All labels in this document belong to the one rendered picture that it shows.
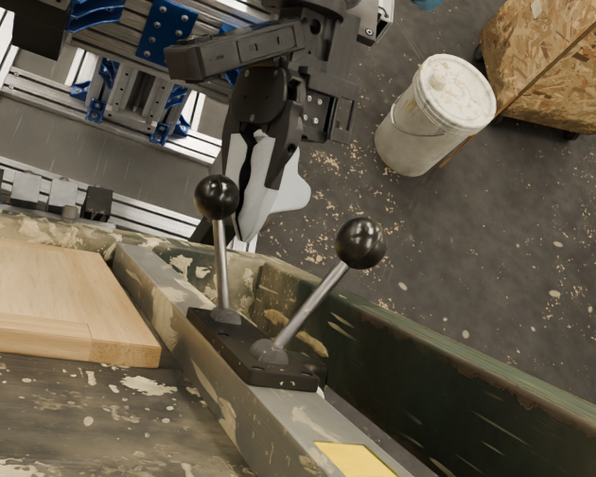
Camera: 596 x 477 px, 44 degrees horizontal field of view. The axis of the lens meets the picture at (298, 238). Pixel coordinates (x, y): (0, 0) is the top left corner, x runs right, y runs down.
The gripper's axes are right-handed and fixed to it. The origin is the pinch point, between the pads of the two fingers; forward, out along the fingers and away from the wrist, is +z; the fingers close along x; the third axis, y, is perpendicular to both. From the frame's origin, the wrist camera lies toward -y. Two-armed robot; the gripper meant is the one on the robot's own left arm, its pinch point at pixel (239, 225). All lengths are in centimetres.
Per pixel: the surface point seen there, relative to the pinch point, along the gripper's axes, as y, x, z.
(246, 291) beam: 38, 47, 13
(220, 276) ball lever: -1.1, -0.3, 4.4
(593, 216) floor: 252, 104, -20
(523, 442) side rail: 15.7, -20.6, 11.8
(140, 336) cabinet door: -4.3, 5.1, 11.1
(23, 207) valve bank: 11, 78, 8
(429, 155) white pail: 164, 121, -27
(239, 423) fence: -7.6, -14.5, 11.4
